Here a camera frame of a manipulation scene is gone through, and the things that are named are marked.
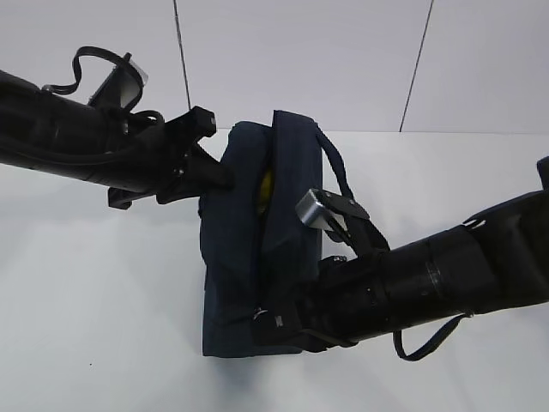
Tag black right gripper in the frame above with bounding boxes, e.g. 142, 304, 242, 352
251, 256, 369, 353

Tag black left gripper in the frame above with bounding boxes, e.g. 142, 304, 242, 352
107, 106, 234, 209

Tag yellow lemon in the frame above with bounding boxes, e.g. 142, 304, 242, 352
256, 168, 274, 215

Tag navy blue fabric lunch bag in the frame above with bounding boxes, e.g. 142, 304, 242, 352
199, 111, 352, 358

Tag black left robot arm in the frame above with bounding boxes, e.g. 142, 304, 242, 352
1, 72, 235, 209

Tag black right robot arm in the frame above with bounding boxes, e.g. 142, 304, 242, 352
251, 187, 548, 361

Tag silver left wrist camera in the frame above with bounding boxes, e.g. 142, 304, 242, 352
87, 52, 148, 111

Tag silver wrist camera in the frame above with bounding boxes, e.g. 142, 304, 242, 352
87, 52, 148, 111
295, 188, 389, 257

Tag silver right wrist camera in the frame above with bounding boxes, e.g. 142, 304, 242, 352
295, 188, 389, 257

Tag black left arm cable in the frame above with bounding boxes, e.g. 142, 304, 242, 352
40, 45, 125, 95

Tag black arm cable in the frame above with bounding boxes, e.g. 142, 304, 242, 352
392, 311, 475, 361
40, 45, 125, 95

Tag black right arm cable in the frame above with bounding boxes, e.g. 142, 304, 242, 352
392, 311, 475, 361

